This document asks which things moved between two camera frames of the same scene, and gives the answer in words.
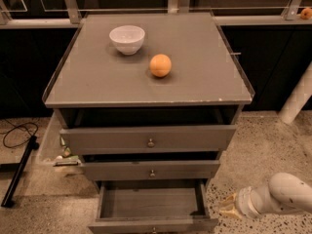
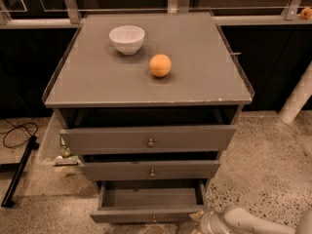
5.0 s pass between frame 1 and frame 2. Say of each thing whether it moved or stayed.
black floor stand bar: stayed
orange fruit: stayed
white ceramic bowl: stayed
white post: stayed
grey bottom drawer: moved
